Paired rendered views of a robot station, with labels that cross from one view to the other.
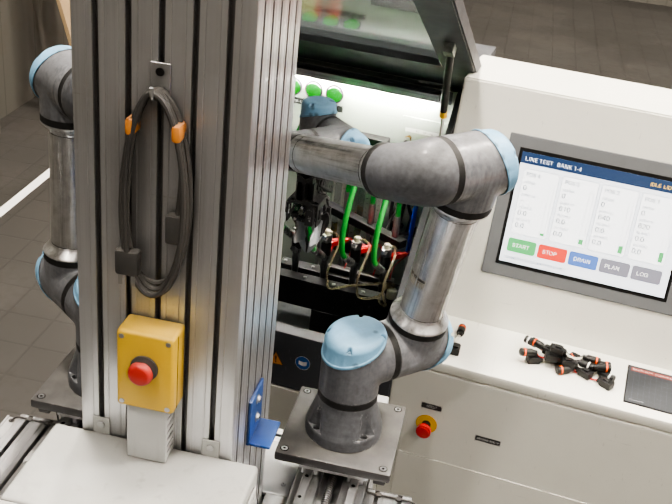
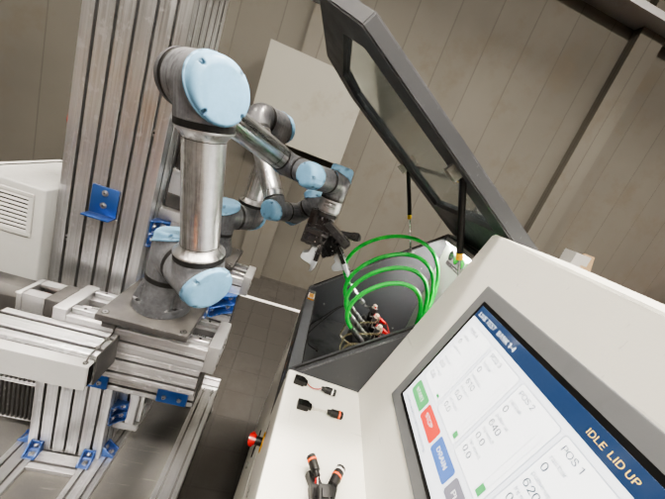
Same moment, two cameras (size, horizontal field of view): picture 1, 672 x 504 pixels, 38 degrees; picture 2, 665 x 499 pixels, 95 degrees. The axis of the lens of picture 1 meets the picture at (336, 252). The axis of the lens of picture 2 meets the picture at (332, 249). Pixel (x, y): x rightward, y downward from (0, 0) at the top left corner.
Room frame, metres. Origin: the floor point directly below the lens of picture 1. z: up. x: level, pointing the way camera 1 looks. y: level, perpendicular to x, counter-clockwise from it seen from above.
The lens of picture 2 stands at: (1.67, -0.90, 1.58)
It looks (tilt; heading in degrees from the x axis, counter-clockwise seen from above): 15 degrees down; 71
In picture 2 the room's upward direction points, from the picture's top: 21 degrees clockwise
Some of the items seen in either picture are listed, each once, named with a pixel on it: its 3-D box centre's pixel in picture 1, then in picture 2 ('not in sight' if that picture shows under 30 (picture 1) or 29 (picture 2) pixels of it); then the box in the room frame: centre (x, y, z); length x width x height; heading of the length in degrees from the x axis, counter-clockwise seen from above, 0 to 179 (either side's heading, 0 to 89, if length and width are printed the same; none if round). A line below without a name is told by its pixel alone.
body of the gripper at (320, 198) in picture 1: (309, 194); (319, 228); (1.93, 0.07, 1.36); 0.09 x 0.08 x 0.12; 165
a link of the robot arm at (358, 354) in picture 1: (355, 357); (175, 252); (1.55, -0.06, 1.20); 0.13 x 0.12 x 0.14; 126
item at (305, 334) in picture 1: (258, 348); (299, 336); (2.04, 0.17, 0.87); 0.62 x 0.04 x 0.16; 75
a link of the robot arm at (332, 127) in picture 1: (336, 143); (313, 175); (1.85, 0.02, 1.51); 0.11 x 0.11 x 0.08; 36
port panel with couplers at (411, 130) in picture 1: (417, 175); not in sight; (2.46, -0.20, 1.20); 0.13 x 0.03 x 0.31; 75
